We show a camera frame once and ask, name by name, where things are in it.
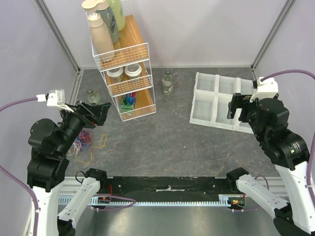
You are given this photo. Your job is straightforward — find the white wire shelf rack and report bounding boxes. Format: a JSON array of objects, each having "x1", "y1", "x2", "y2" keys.
[{"x1": 91, "y1": 0, "x2": 157, "y2": 121}]

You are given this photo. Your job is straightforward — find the light green bottle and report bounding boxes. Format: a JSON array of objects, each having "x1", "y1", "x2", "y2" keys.
[{"x1": 107, "y1": 0, "x2": 126, "y2": 31}]

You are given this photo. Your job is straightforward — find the white six-compartment tray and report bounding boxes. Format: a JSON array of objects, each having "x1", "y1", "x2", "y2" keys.
[{"x1": 189, "y1": 72, "x2": 256, "y2": 134}]

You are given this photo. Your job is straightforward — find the white-lid jar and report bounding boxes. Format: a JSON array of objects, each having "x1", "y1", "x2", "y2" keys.
[
  {"x1": 125, "y1": 63, "x2": 142, "y2": 80},
  {"x1": 106, "y1": 67, "x2": 124, "y2": 83}
]

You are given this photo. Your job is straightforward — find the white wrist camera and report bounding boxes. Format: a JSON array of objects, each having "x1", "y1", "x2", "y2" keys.
[
  {"x1": 36, "y1": 89, "x2": 74, "y2": 113},
  {"x1": 250, "y1": 77, "x2": 279, "y2": 103}
]

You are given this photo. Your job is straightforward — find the slotted cable duct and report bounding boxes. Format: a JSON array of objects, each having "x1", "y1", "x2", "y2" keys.
[{"x1": 58, "y1": 195, "x2": 246, "y2": 207}]

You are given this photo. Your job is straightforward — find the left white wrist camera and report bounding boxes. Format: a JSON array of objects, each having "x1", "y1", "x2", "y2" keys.
[{"x1": 36, "y1": 89, "x2": 74, "y2": 113}]

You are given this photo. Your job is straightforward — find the right white-lid jar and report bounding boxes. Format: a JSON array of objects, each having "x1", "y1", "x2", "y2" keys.
[{"x1": 125, "y1": 63, "x2": 142, "y2": 80}]

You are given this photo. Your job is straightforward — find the white cable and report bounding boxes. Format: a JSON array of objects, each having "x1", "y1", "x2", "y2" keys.
[{"x1": 66, "y1": 142, "x2": 82, "y2": 157}]

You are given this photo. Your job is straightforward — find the beige pump bottle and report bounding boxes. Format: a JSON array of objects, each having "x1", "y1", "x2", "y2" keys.
[{"x1": 88, "y1": 13, "x2": 115, "y2": 62}]

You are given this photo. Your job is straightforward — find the left glass bottle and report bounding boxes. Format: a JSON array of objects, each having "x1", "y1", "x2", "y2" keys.
[{"x1": 88, "y1": 89, "x2": 101, "y2": 105}]

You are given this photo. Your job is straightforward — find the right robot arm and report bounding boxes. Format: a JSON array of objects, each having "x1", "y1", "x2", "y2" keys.
[{"x1": 225, "y1": 93, "x2": 315, "y2": 236}]

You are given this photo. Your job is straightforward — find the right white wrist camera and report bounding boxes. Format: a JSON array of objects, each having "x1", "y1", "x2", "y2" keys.
[{"x1": 250, "y1": 77, "x2": 279, "y2": 103}]

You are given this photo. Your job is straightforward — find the yellow cable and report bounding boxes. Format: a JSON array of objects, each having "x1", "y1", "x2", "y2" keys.
[{"x1": 74, "y1": 133, "x2": 108, "y2": 165}]

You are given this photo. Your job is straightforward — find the green and blue packets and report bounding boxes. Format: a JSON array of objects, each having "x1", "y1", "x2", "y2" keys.
[{"x1": 120, "y1": 92, "x2": 136, "y2": 113}]

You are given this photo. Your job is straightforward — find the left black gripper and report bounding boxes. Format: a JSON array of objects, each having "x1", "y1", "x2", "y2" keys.
[{"x1": 57, "y1": 98, "x2": 112, "y2": 153}]

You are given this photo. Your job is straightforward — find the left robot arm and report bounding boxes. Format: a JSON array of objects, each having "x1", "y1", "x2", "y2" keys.
[{"x1": 27, "y1": 102, "x2": 111, "y2": 236}]

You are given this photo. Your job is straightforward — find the left white-lid jar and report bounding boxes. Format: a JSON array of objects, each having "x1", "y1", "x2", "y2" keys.
[{"x1": 106, "y1": 67, "x2": 124, "y2": 83}]

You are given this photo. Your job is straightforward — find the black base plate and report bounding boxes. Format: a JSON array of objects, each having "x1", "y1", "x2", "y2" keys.
[{"x1": 98, "y1": 176, "x2": 243, "y2": 202}]

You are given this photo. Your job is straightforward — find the right glass bottle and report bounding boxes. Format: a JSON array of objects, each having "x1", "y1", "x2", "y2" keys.
[{"x1": 162, "y1": 70, "x2": 174, "y2": 95}]

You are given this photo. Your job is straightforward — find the glass bottle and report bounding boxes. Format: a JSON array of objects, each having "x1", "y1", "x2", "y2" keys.
[
  {"x1": 162, "y1": 70, "x2": 174, "y2": 95},
  {"x1": 88, "y1": 89, "x2": 101, "y2": 105}
]

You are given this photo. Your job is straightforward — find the grey-green pump bottle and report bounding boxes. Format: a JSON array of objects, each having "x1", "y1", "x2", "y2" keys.
[{"x1": 82, "y1": 0, "x2": 120, "y2": 44}]

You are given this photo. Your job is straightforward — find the orange cable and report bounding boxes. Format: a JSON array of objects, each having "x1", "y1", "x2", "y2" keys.
[{"x1": 78, "y1": 129, "x2": 93, "y2": 146}]

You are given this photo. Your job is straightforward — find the blue cable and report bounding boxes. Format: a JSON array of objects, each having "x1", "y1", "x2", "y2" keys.
[{"x1": 75, "y1": 137, "x2": 90, "y2": 149}]

